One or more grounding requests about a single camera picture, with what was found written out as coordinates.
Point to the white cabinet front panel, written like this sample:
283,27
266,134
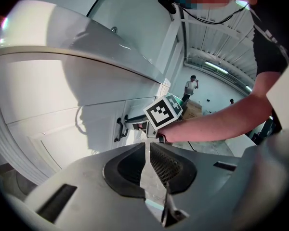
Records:
50,85

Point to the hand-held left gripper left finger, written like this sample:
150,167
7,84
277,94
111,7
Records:
86,177

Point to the long ceiling light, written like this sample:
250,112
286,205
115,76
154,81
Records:
215,67

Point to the white cabinet door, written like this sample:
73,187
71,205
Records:
139,107
62,133

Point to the person's right forearm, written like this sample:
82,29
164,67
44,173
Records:
214,121

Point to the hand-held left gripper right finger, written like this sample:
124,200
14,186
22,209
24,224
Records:
207,177

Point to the small ceiling light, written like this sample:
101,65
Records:
248,88

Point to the person's black shirt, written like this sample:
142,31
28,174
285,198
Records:
267,52

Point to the black head-worn camera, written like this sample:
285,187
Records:
167,2

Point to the chrome faucet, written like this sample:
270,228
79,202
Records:
114,29

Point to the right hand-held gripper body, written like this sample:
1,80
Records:
162,112

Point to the cardboard box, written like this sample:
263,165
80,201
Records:
192,109

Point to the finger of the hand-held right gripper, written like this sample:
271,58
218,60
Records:
129,125
136,118

